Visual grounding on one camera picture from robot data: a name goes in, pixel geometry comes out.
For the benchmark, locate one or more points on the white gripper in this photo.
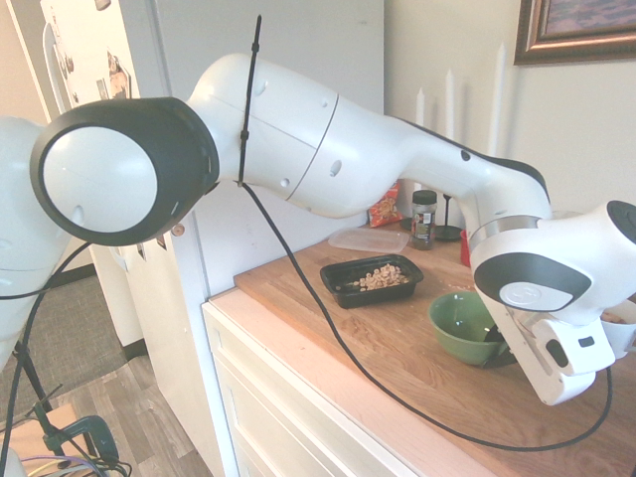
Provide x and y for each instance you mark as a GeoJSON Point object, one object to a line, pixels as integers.
{"type": "Point", "coordinates": [526, 358]}

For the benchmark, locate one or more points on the green ceramic bowl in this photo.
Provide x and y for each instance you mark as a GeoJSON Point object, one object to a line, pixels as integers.
{"type": "Point", "coordinates": [457, 323]}

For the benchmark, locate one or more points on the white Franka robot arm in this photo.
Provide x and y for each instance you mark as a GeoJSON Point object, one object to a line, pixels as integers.
{"type": "Point", "coordinates": [348, 149]}

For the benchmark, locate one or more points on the red mug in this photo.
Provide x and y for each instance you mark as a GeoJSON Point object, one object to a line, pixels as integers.
{"type": "Point", "coordinates": [465, 248]}

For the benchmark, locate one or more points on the large plain white cup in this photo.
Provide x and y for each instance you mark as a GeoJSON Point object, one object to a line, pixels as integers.
{"type": "Point", "coordinates": [621, 333]}

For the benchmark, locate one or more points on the black candle holder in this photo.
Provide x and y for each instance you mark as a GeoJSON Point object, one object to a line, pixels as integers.
{"type": "Point", "coordinates": [405, 224]}
{"type": "Point", "coordinates": [449, 232]}

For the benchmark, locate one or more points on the spice jar with black cap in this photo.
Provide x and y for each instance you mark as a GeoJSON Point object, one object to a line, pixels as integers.
{"type": "Point", "coordinates": [425, 223]}

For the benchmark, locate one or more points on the black plastic food container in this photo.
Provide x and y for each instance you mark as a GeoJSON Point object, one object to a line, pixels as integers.
{"type": "Point", "coordinates": [348, 297]}

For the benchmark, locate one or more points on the clear plastic container lid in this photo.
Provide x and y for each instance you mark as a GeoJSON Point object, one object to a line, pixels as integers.
{"type": "Point", "coordinates": [367, 239]}

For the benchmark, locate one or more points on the orange snack bag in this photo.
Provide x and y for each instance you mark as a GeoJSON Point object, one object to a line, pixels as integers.
{"type": "Point", "coordinates": [385, 208]}

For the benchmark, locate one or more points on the white drawer cabinet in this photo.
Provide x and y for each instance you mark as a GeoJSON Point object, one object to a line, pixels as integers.
{"type": "Point", "coordinates": [278, 407]}

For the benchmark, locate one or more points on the dark red fridge magnet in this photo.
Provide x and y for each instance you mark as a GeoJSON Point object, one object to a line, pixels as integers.
{"type": "Point", "coordinates": [162, 242]}

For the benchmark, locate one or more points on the white refrigerator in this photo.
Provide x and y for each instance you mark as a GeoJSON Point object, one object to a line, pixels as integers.
{"type": "Point", "coordinates": [278, 40]}

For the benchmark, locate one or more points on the dark green clamp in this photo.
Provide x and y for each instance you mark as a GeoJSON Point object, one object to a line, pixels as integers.
{"type": "Point", "coordinates": [94, 432]}

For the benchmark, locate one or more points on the robot mounting table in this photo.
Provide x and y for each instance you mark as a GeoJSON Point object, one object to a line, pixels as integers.
{"type": "Point", "coordinates": [35, 422]}

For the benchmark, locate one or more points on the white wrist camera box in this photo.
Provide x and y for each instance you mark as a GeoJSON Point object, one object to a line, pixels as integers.
{"type": "Point", "coordinates": [566, 353]}

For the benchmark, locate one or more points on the dark wood picture frame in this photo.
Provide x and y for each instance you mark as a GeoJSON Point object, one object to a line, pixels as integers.
{"type": "Point", "coordinates": [526, 35]}

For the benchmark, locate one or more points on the black camera stand pole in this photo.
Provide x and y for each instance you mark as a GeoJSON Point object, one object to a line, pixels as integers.
{"type": "Point", "coordinates": [35, 382]}

